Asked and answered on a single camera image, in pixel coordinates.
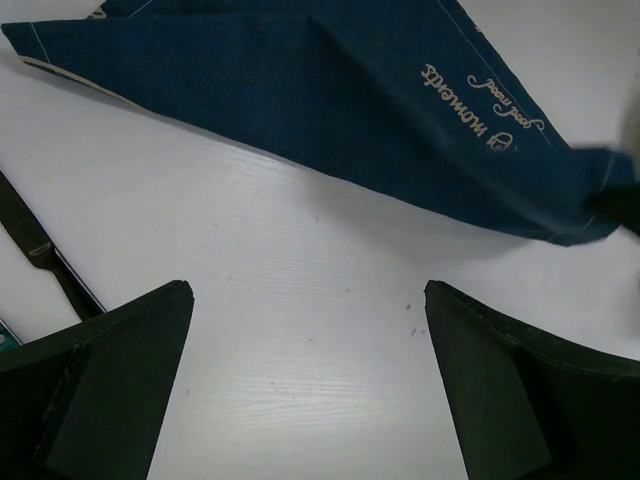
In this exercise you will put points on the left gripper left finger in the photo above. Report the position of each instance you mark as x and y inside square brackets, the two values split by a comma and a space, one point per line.
[89, 401]

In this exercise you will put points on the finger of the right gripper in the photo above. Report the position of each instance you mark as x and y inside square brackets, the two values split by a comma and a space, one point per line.
[618, 205]

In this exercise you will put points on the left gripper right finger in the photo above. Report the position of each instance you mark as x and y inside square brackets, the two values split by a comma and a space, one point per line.
[527, 404]

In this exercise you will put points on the dark blue cloth napkin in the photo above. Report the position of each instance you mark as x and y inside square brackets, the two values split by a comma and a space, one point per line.
[405, 98]

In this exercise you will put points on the black table knife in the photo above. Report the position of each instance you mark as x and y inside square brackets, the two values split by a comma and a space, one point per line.
[39, 249]

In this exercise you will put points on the teal patterned handle cutlery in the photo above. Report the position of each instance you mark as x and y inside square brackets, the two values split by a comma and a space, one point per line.
[8, 339]

